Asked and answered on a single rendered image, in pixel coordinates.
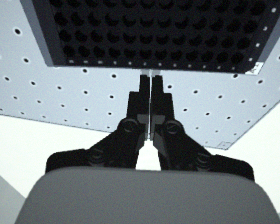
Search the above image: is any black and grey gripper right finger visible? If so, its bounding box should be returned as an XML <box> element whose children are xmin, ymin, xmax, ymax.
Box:
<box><xmin>150</xmin><ymin>75</ymin><xmax>255</xmax><ymax>181</ymax></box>

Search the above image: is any light grey perforated base plate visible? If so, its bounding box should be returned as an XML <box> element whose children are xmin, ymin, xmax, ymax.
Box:
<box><xmin>0</xmin><ymin>0</ymin><xmax>280</xmax><ymax>151</ymax></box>

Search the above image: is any black well plate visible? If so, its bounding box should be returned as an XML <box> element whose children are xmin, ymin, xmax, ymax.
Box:
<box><xmin>32</xmin><ymin>0</ymin><xmax>280</xmax><ymax>74</ymax></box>

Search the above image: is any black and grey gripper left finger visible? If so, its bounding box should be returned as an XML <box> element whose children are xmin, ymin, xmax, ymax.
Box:
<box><xmin>44</xmin><ymin>75</ymin><xmax>150</xmax><ymax>174</ymax></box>

